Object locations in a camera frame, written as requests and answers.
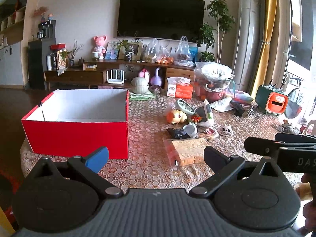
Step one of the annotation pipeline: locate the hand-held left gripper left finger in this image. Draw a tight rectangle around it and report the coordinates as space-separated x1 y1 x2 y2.
32 146 124 199

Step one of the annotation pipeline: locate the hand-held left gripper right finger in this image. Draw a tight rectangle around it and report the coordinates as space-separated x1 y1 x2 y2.
189 146 284 199

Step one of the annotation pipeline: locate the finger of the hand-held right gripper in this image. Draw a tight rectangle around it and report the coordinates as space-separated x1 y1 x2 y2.
244 136 316 157
275 132 316 144

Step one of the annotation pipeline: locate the bagged sliced bread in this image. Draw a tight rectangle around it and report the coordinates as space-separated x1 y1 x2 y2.
163 137 211 167

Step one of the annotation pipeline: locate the cartoon cat face trinket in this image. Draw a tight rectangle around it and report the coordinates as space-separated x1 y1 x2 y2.
219 124 234 137

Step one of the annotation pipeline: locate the red cardboard box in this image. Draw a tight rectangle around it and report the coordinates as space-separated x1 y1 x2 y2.
21 89 129 160

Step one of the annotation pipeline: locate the black snack packet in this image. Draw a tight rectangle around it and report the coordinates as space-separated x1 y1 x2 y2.
165 128 191 139

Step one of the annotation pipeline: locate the person's right hand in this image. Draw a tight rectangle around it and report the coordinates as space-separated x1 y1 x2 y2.
303 172 316 228

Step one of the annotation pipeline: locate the pink clear packet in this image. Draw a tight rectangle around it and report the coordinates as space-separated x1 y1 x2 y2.
199 126 219 139

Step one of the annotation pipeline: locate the black cylindrical device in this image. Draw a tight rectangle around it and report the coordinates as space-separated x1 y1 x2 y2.
229 100 245 117

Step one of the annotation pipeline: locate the green orange retro box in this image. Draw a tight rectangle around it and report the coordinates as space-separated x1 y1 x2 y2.
255 84 289 117

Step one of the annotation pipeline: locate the colourful flat pack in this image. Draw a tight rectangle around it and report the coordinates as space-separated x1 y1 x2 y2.
232 90 255 105

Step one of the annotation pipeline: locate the white paper tissue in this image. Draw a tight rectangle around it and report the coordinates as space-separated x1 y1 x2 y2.
210 96 234 112

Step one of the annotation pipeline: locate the orange plush dog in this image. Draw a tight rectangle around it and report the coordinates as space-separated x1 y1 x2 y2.
166 110 187 125

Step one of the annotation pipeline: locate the lace floral tablecloth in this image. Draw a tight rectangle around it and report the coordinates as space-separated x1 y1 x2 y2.
20 89 316 190

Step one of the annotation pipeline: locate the pale green alarm clock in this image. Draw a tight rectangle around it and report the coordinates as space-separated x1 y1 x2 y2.
175 99 196 115

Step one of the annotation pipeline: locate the orange tissue box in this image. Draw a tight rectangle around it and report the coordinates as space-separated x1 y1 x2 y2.
166 77 194 99

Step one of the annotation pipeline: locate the green-edged folded cloth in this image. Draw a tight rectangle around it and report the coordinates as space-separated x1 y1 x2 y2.
128 90 157 101

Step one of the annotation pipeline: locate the plastic-covered fruit container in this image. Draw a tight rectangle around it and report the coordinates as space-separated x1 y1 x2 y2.
194 62 235 103

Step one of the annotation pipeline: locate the white router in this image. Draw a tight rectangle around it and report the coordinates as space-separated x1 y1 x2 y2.
106 69 126 84

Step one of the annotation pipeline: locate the pink toy case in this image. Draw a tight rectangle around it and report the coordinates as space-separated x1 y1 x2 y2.
138 68 150 83

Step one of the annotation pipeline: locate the purple gourd-shaped toy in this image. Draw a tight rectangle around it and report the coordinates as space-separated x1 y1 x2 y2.
150 67 163 87

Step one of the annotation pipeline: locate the dried plant in vase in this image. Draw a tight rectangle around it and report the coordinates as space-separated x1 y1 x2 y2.
66 39 85 67

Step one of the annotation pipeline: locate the white standing air conditioner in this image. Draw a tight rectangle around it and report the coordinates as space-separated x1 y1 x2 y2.
232 0 261 95

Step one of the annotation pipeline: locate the floral snack bag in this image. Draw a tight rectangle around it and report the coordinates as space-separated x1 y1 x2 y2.
56 50 69 70

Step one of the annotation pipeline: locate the small plant in dark vase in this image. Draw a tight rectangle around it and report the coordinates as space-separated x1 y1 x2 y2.
116 31 143 62

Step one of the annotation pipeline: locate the blue pink photo print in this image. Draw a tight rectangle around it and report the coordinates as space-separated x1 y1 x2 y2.
106 41 121 60

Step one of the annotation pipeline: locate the plastic bag with dark contents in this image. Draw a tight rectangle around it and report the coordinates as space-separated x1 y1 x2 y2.
174 36 194 64

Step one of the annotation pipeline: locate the plastic bag of oranges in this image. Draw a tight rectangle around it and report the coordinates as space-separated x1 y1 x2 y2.
157 43 175 65

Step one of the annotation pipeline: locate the black cabinet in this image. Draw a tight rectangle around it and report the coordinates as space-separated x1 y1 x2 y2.
28 38 57 89

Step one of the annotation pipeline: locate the yellow curtain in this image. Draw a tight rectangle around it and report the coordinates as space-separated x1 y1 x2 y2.
249 0 278 97

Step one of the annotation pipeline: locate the pink bear figurine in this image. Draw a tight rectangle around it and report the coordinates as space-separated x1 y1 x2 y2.
92 36 107 60

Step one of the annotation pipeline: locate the clear plastic bag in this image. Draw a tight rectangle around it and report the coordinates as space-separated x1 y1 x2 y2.
144 38 161 63

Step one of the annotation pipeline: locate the potted green tree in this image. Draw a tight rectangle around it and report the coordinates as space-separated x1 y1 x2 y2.
196 0 235 63

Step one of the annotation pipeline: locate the black coffee machine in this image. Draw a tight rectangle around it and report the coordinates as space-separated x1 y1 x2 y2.
38 20 56 39

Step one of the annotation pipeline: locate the beige photo frame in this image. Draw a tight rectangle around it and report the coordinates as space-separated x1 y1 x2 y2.
118 42 143 60

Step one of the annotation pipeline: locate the black wall television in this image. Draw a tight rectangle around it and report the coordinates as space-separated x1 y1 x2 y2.
117 0 205 40

